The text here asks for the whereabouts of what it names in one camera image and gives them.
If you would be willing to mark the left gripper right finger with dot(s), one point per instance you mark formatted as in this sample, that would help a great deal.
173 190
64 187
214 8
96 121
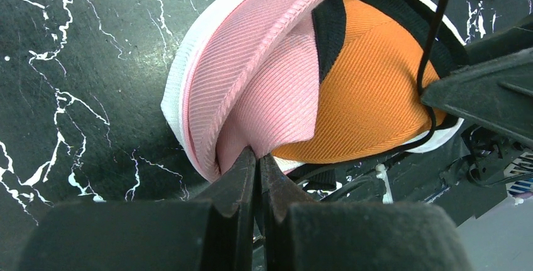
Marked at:
304 234

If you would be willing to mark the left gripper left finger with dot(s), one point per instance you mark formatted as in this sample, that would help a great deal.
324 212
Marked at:
213 231

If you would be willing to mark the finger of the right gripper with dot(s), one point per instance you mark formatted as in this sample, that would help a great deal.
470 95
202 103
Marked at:
495 89

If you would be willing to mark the orange black bra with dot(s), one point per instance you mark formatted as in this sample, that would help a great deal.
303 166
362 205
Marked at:
369 53

